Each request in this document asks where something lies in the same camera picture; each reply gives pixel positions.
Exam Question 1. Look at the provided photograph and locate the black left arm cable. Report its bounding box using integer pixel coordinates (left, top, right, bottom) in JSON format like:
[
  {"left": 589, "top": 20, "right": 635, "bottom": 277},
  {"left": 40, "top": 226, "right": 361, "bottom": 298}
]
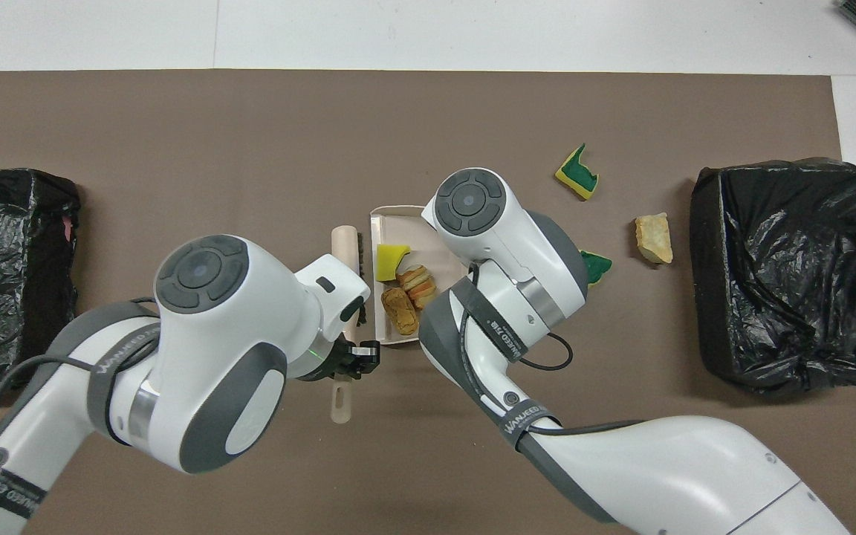
[{"left": 0, "top": 297, "right": 165, "bottom": 465}]

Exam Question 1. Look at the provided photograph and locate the beige hand brush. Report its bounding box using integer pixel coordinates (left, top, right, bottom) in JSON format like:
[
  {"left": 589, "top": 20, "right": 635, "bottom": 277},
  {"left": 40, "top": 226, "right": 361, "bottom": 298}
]
[{"left": 330, "top": 226, "right": 366, "bottom": 425}]

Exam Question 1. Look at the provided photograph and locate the beige plastic dustpan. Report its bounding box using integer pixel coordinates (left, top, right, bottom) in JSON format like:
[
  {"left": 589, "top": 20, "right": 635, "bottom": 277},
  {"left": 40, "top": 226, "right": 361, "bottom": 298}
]
[{"left": 369, "top": 206, "right": 473, "bottom": 347}]

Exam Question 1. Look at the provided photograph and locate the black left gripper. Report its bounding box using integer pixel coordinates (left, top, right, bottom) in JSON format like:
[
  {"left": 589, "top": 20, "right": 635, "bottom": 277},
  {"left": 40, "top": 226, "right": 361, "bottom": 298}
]
[{"left": 298, "top": 337, "right": 383, "bottom": 384}]

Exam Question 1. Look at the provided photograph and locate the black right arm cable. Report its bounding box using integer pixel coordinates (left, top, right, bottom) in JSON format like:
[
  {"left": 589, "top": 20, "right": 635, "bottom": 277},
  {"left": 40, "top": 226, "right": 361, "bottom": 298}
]
[{"left": 460, "top": 260, "right": 648, "bottom": 438}]

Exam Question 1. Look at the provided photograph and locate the black bag-lined bin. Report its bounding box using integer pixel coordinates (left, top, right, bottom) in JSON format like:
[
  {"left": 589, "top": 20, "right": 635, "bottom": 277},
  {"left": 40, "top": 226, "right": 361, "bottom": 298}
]
[{"left": 690, "top": 158, "right": 856, "bottom": 395}]

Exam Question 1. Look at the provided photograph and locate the brown table mat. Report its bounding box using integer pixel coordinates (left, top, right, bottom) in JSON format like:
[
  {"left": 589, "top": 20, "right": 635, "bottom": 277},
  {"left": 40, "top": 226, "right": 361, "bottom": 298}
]
[{"left": 0, "top": 69, "right": 856, "bottom": 535}]

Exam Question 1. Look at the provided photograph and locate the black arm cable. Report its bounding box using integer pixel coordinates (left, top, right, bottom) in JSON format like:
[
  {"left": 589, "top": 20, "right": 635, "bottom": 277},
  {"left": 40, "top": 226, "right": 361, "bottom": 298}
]
[
  {"left": 0, "top": 297, "right": 165, "bottom": 465},
  {"left": 460, "top": 260, "right": 648, "bottom": 438}
]

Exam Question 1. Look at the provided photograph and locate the notched green yellow sponge piece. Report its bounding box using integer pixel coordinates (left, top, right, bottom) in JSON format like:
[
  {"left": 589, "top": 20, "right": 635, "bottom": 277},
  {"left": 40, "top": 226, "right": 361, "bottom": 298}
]
[{"left": 554, "top": 143, "right": 600, "bottom": 201}]

